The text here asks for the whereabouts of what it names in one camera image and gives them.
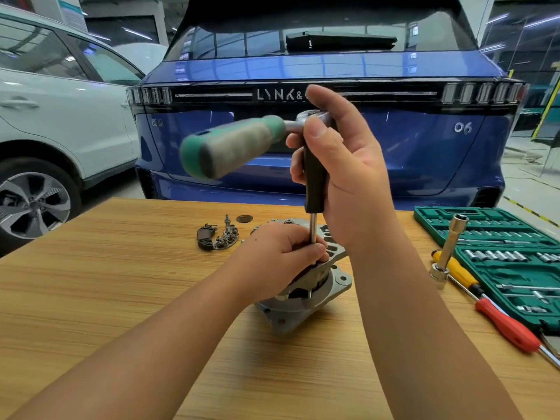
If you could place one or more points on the blue car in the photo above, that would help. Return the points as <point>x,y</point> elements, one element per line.
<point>393,153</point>

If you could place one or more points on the grey metal alternator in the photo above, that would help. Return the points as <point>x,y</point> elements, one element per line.
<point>302,301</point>

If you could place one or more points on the person's left hand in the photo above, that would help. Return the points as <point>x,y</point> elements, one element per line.
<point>267,262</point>

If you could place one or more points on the metal rectifier part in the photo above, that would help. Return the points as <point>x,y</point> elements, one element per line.
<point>227,236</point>

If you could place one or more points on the person's right forearm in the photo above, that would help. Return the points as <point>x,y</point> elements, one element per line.
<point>420,336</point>

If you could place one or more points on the rows of silver sockets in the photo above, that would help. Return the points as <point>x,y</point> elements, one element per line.
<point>494,256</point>

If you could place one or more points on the long silver deep socket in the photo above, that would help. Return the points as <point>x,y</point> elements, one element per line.
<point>450,244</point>

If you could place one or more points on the green socket set case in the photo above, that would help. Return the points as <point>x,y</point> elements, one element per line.
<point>485,223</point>

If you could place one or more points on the black brush holder part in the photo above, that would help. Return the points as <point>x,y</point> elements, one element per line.
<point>204,238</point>

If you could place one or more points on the person's left thumb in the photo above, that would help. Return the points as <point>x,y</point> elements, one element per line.
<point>308,254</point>

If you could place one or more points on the white car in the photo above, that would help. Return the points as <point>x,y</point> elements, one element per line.
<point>52,113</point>

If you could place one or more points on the person's left forearm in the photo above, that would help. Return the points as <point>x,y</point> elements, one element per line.
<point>144,349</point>

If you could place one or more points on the person's right thumb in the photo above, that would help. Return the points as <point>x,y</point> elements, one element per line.
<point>330,104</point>

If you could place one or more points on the person's right hand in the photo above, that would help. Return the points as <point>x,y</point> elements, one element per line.
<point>358,188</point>

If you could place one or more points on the small round dark cap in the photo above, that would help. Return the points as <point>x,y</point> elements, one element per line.
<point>244,218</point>

